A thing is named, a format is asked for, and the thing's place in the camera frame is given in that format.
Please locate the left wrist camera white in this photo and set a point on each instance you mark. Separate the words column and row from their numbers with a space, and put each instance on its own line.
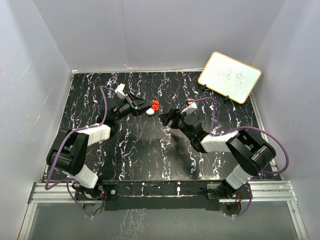
column 120, row 91

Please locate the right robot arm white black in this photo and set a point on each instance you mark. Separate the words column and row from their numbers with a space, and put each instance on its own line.
column 247, row 146

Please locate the white earbud charging case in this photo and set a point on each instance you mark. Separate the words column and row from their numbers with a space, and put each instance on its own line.
column 150, row 112

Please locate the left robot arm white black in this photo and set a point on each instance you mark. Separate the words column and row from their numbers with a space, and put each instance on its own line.
column 69, row 149

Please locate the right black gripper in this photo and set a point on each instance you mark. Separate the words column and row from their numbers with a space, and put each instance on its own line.
column 175, row 114

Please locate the whiteboard with wooden frame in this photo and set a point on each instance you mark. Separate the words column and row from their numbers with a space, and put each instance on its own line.
column 229, row 77

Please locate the black front base bar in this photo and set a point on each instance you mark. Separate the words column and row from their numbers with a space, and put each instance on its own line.
column 160, row 194

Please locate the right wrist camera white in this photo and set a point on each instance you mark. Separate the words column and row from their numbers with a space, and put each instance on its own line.
column 191, row 106

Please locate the red earbud charging case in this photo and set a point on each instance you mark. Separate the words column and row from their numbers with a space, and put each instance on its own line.
column 155, row 106

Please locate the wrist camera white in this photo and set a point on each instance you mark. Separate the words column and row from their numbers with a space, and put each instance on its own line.
column 191, row 106
column 120, row 91

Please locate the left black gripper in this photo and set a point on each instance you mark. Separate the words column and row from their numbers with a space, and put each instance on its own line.
column 136, row 104

